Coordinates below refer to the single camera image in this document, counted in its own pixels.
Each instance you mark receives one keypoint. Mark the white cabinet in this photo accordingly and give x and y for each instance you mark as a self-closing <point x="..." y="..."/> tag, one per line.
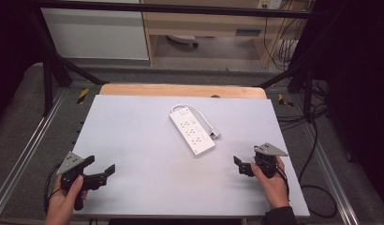
<point x="96" y="34"/>

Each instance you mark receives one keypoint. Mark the black curtain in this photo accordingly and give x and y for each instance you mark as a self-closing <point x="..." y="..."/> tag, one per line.
<point x="358" y="93"/>
<point x="9" y="47"/>

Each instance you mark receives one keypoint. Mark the black metal stand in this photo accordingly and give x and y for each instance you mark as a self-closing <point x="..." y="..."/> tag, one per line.
<point x="48" y="81"/>
<point x="308" y="90"/>

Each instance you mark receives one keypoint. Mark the person's right hand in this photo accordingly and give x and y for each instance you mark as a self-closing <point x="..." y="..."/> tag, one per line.
<point x="276" y="187"/>

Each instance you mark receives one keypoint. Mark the office chair base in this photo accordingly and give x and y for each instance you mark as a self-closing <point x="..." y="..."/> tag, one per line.
<point x="182" y="38"/>

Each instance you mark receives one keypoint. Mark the aluminium rail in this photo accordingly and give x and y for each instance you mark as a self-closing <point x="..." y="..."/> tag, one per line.
<point x="333" y="184"/>
<point x="27" y="146"/>

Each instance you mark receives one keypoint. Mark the white wall socket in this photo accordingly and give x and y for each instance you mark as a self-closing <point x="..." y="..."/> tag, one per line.
<point x="269" y="3"/>

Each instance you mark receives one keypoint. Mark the light wooden table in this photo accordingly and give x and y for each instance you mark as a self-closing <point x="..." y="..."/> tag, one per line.
<point x="180" y="91"/>

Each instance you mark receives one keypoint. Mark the person's left hand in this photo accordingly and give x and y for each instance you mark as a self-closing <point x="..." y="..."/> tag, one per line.
<point x="60" y="203"/>

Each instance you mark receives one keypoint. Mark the light wooden desk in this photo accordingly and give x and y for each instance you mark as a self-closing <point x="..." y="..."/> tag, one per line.
<point x="196" y="23"/>

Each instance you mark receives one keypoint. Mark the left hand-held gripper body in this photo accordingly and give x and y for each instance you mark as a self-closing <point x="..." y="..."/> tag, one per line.
<point x="70" y="163"/>

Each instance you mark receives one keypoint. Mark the white power strip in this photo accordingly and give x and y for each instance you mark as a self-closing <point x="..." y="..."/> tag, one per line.
<point x="191" y="132"/>

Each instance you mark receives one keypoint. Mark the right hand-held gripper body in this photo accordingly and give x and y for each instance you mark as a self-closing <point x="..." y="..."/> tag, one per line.
<point x="269" y="150"/>

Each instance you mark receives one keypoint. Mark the black metal crossbar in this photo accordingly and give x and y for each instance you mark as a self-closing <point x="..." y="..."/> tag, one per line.
<point x="180" y="9"/>

